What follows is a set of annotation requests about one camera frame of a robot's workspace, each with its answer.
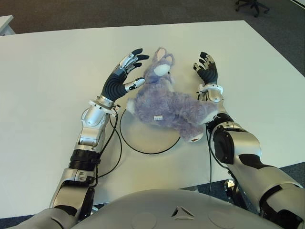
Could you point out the purple plush doll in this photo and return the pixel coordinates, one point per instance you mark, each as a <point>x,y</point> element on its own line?
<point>166,105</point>

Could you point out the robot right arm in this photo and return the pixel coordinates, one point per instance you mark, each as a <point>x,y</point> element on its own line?
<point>243,143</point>

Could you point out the black office chair base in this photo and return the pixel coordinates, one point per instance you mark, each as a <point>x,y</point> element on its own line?
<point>255,8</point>

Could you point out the silver robot torso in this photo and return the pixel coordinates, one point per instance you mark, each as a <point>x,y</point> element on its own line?
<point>143,210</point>

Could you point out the white desk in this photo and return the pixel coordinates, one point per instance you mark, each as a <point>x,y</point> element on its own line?
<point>6,25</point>

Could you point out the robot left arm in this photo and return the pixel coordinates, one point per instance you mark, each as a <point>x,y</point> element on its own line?
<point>91,119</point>

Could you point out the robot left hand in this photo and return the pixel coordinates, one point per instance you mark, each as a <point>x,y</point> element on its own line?
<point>113,87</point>

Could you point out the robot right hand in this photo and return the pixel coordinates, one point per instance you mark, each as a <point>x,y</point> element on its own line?
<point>209,74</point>

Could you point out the white plate black rim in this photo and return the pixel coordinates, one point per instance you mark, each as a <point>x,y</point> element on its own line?
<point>147,140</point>

